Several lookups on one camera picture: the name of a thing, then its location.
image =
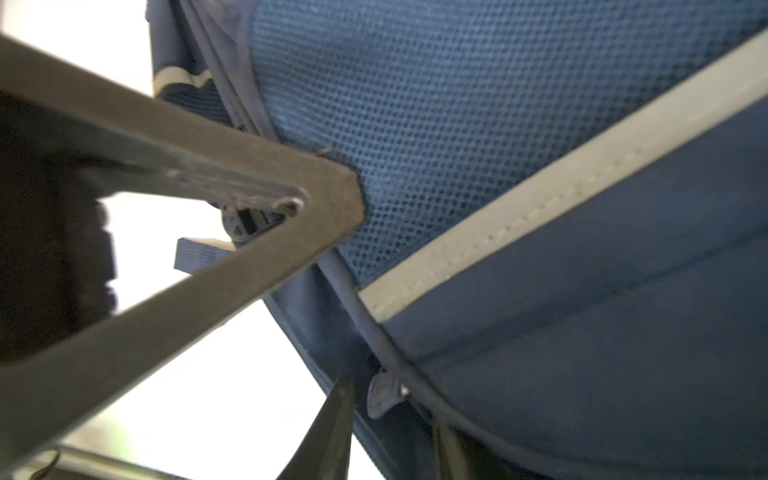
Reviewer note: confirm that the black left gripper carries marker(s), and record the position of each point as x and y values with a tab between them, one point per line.
70	138

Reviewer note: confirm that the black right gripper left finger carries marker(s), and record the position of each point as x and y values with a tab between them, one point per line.
324	452

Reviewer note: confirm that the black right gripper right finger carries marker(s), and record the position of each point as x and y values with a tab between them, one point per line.
450	457

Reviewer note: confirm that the navy blue student backpack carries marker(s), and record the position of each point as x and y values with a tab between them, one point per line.
564	255

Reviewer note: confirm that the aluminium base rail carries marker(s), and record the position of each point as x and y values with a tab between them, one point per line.
65	462

